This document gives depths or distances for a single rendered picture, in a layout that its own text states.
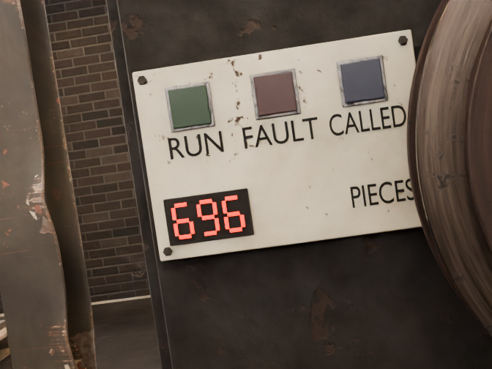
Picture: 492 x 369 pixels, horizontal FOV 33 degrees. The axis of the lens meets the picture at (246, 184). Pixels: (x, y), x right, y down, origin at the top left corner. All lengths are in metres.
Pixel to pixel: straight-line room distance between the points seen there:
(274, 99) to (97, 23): 6.28
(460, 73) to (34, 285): 2.89
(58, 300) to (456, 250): 2.82
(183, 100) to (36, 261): 2.65
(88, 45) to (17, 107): 3.68
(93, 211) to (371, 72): 6.30
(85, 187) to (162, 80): 6.24
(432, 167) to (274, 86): 0.19
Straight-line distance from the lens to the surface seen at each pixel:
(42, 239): 3.38
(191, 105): 0.78
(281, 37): 0.80
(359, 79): 0.78
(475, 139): 0.64
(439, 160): 0.65
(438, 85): 0.65
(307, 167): 0.78
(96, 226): 7.03
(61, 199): 3.66
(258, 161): 0.78
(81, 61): 7.03
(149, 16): 0.82
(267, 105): 0.78
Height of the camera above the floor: 1.16
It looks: 3 degrees down
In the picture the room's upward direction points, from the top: 8 degrees counter-clockwise
